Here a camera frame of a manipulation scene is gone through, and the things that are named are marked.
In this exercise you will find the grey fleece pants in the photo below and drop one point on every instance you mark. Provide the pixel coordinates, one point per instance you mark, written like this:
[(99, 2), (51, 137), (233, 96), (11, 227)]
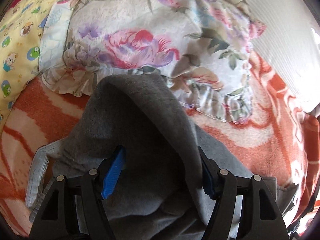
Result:
[(159, 193)]

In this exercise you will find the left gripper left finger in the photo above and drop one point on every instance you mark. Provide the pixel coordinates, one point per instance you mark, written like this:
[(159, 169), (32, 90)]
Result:
[(73, 207)]

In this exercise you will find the orange white patterned blanket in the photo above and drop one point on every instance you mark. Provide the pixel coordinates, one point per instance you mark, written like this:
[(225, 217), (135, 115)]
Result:
[(279, 140)]

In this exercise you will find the floral ruffled pillow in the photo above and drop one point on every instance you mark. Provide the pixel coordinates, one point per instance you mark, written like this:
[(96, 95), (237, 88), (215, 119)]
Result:
[(201, 48)]

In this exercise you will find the yellow cartoon print pillow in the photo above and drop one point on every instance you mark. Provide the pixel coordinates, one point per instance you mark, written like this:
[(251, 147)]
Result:
[(21, 31)]

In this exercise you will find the white striped headboard cushion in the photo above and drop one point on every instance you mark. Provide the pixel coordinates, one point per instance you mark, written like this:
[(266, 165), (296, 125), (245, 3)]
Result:
[(290, 45)]

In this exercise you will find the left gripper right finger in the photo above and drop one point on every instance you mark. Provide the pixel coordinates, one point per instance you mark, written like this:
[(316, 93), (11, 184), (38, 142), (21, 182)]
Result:
[(244, 206)]

